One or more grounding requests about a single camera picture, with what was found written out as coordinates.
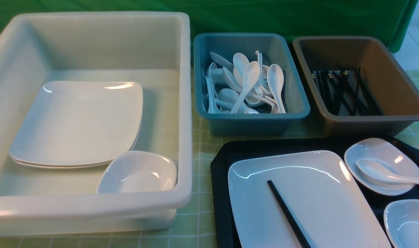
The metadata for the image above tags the lower white square plate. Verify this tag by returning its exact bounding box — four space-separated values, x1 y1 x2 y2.
9 113 142 168

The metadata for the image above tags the white bowl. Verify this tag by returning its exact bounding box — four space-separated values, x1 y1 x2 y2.
96 151 178 194
384 199 419 248

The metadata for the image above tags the green backdrop cloth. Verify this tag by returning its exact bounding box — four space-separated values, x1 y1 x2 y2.
0 0 418 52

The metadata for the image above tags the white bowl in tub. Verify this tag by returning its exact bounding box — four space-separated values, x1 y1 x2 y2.
96 151 178 194

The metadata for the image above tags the black chopsticks bundle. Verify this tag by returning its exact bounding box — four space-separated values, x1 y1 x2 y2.
311 65 384 116

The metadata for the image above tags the black chopstick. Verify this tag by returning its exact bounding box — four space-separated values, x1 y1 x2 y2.
267 180 311 248

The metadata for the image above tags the black serving tray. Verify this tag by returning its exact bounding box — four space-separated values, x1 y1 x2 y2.
210 136 419 248

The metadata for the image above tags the white soup spoon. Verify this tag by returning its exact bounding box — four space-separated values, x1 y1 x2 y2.
356 159 419 185

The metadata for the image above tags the white spoon left side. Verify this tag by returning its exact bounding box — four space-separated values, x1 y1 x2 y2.
205 76 221 114

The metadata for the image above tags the teal plastic bin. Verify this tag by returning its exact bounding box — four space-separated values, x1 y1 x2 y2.
193 33 310 136

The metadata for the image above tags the white rectangular rice plate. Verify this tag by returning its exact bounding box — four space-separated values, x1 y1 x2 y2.
227 150 391 248

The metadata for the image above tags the green checked tablecloth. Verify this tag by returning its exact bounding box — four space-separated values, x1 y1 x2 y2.
0 70 419 248

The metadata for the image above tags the brown plastic bin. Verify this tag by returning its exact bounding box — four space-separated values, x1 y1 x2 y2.
292 36 419 136

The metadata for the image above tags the white sauce dish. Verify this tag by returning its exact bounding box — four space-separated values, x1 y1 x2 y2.
344 138 419 196

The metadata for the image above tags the large white plastic tub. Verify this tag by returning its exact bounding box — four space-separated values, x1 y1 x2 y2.
0 11 192 237

